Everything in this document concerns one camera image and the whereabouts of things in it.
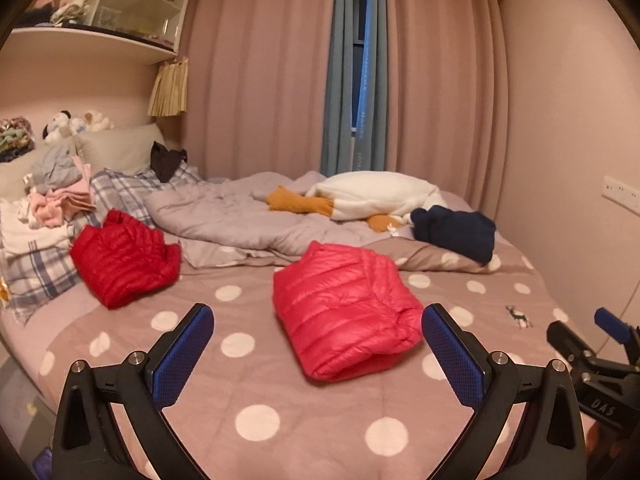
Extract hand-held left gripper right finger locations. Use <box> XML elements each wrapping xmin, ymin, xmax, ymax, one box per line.
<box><xmin>421</xmin><ymin>302</ymin><xmax>587</xmax><ymax>480</ymax></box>

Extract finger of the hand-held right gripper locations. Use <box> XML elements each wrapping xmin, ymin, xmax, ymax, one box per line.
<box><xmin>546</xmin><ymin>320</ymin><xmax>606</xmax><ymax>376</ymax></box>
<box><xmin>594</xmin><ymin>307</ymin><xmax>640</xmax><ymax>361</ymax></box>

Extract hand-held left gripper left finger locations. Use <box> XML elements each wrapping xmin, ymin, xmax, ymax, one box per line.
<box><xmin>52</xmin><ymin>302</ymin><xmax>216</xmax><ymax>480</ymax></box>

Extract pink hooded down jacket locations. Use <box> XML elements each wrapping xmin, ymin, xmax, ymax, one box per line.
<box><xmin>272</xmin><ymin>240</ymin><xmax>426</xmax><ymax>382</ymax></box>

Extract red folded down jacket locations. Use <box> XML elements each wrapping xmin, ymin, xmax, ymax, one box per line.
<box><xmin>70</xmin><ymin>209</ymin><xmax>182</xmax><ymax>310</ymax></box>

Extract navy folded garment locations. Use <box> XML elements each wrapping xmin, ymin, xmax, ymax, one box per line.
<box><xmin>411</xmin><ymin>205</ymin><xmax>497</xmax><ymax>265</ymax></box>

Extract grey quilt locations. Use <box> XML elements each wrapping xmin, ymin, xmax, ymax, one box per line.
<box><xmin>145</xmin><ymin>171</ymin><xmax>416</xmax><ymax>266</ymax></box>

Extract plaid pillow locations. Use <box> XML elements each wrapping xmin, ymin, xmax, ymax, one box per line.
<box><xmin>0</xmin><ymin>160</ymin><xmax>201</xmax><ymax>326</ymax></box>

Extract white goose plush toy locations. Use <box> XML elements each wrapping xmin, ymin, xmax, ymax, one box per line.
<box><xmin>265</xmin><ymin>171</ymin><xmax>443</xmax><ymax>233</ymax></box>

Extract pink folded garment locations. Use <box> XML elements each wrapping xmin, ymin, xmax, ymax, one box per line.
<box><xmin>25</xmin><ymin>157</ymin><xmax>97</xmax><ymax>228</ymax></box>

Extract dark brown cloth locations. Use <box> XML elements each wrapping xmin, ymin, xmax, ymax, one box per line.
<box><xmin>150</xmin><ymin>141</ymin><xmax>188</xmax><ymax>182</ymax></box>

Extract white garment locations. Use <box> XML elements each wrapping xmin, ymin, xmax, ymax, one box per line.
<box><xmin>0</xmin><ymin>197</ymin><xmax>73</xmax><ymax>256</ymax></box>

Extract grey garment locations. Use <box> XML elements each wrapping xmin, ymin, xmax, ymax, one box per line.
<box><xmin>27</xmin><ymin>147</ymin><xmax>83</xmax><ymax>192</ymax></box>

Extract white plush dog toy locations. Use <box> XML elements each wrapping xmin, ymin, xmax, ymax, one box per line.
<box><xmin>42</xmin><ymin>110</ymin><xmax>76</xmax><ymax>143</ymax></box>

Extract yellow pleated fabric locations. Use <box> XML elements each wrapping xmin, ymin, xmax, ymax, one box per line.
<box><xmin>147</xmin><ymin>57</ymin><xmax>190</xmax><ymax>117</ymax></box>

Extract pink curtain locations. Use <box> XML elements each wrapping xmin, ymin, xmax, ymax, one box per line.
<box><xmin>180</xmin><ymin>0</ymin><xmax>337</xmax><ymax>181</ymax></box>
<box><xmin>385</xmin><ymin>0</ymin><xmax>511</xmax><ymax>201</ymax></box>

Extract colourful plush toy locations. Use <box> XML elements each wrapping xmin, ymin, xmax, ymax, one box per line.
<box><xmin>0</xmin><ymin>117</ymin><xmax>37</xmax><ymax>163</ymax></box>

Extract blue curtain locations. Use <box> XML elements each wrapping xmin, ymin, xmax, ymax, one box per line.
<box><xmin>320</xmin><ymin>0</ymin><xmax>401</xmax><ymax>176</ymax></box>

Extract window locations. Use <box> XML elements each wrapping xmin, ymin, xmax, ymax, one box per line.
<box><xmin>350</xmin><ymin>0</ymin><xmax>371</xmax><ymax>136</ymax></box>

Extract white wall outlet strip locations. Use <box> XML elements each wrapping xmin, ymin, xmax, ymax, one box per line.
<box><xmin>602</xmin><ymin>175</ymin><xmax>640</xmax><ymax>211</ymax></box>

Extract white wall shelf unit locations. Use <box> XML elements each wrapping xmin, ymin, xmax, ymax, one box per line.
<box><xmin>7</xmin><ymin>0</ymin><xmax>197</xmax><ymax>65</ymax></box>

